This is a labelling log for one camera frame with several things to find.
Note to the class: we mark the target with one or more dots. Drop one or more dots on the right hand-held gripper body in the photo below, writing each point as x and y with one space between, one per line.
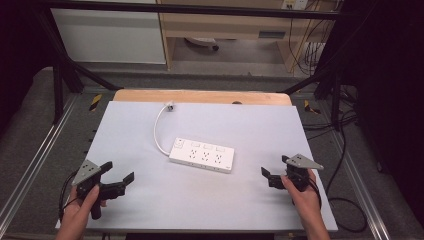
300 173

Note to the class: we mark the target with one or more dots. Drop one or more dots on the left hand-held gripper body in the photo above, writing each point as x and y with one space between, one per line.
87 170

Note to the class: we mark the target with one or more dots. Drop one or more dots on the person's right hand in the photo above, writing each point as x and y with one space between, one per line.
301 198

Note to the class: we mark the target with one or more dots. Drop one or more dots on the person's left hand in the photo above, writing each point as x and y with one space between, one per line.
78 211

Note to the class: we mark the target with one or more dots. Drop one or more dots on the white power strip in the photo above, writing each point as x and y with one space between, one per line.
202 156

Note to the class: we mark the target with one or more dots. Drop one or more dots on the wooden board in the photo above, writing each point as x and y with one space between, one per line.
200 97

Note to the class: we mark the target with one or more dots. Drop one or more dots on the white cabinet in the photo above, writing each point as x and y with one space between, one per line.
110 36

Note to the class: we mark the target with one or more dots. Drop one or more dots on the office chair base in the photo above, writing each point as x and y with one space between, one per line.
203 41

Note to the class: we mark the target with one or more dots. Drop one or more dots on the light wooden desk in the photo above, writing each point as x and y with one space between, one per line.
226 26

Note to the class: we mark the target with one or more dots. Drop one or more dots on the aluminium rail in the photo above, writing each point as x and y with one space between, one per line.
36 156
358 180

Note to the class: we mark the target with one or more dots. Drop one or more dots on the wall power outlet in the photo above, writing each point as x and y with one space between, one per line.
295 4

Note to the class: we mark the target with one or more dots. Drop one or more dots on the black metal frame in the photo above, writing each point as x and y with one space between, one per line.
200 9

